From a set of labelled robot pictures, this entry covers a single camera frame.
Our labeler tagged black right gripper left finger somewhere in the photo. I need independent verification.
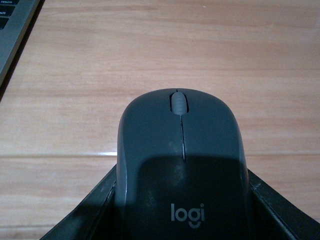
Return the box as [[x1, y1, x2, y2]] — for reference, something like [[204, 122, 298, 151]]
[[42, 166, 116, 240]]

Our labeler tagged grey open laptop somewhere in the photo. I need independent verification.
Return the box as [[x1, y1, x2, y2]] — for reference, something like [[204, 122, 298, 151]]
[[0, 0, 44, 97]]

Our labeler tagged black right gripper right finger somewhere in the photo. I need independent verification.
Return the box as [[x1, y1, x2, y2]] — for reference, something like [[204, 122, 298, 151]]
[[248, 170, 320, 240]]

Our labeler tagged wooden desk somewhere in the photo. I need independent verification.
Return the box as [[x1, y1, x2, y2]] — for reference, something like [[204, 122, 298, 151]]
[[0, 0, 320, 240]]

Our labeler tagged dark grey logi mouse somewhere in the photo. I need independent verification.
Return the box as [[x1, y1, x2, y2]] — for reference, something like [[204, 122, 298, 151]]
[[115, 88, 254, 240]]

